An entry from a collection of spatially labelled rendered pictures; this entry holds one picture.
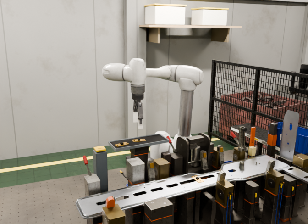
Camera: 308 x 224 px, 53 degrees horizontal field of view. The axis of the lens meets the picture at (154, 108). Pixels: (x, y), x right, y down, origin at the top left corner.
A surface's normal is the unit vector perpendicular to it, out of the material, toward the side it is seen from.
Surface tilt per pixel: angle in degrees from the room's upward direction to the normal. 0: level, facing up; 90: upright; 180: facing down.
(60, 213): 0
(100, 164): 90
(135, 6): 90
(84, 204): 0
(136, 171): 90
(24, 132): 90
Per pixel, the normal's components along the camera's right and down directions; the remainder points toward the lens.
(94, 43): 0.39, 0.24
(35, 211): 0.01, -0.97
